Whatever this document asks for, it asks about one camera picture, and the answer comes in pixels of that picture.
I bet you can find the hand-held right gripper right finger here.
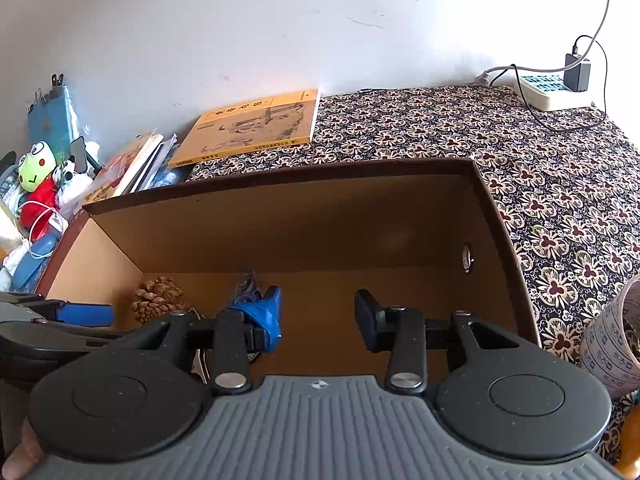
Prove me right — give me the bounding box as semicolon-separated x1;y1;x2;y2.
354;289;523;395

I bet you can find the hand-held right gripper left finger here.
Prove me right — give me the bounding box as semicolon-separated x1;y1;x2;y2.
117;285;282;396

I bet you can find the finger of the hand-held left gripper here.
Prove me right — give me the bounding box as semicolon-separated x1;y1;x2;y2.
30;300;116;328

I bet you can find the brown pine cone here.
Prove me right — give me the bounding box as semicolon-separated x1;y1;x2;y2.
131;276;188;325

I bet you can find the silver metal clip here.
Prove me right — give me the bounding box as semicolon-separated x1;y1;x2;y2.
191;347;210;383

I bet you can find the brown cardboard box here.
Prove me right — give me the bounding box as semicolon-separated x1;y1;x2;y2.
35;157;543;396

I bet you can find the blue plastic case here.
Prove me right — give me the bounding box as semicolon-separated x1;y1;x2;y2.
10;234;61;292

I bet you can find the panda plush toy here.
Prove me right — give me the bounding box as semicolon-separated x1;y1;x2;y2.
52;155;83;186

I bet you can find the green frog plush toy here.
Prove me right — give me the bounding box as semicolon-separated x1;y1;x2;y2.
17;141;60;228

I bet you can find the colourful picture book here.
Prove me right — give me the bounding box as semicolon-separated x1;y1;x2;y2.
84;132;165;204

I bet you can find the grey keypad device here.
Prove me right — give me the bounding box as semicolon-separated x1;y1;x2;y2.
0;152;21;196

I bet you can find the blue floral cloth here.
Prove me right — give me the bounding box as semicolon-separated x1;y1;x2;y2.
150;165;193;188

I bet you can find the dark cover book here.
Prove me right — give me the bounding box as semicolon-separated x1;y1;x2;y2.
131;134;178;193

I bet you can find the yellow book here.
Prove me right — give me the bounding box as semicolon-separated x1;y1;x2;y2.
167;88;321;168

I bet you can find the printed tape roll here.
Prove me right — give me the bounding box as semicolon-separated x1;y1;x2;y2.
580;274;640;401

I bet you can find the white power strip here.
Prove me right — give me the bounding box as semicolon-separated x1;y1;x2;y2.
515;74;593;112

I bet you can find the brown gourd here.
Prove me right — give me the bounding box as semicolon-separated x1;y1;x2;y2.
614;407;640;467

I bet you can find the black charger adapter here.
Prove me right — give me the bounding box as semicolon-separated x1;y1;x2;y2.
564;52;592;93

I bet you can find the white cable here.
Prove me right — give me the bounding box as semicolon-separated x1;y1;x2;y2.
20;200;69;261

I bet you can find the black charger cable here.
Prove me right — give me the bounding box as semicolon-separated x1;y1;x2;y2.
487;35;608;134

